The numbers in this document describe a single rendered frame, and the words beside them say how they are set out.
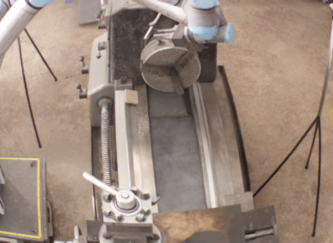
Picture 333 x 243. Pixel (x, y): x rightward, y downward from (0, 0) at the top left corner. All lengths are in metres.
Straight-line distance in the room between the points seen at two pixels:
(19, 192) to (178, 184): 1.04
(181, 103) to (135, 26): 0.54
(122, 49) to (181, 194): 0.72
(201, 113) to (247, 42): 2.13
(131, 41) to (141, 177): 0.63
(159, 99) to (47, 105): 1.34
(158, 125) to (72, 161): 1.00
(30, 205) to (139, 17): 1.24
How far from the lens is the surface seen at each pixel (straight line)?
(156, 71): 2.25
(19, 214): 2.75
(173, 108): 2.66
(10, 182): 2.93
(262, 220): 2.01
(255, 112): 3.76
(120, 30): 2.39
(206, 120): 2.43
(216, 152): 2.30
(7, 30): 1.50
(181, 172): 2.36
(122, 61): 2.50
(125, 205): 1.67
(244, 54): 4.32
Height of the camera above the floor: 2.51
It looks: 43 degrees down
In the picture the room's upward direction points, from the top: 1 degrees clockwise
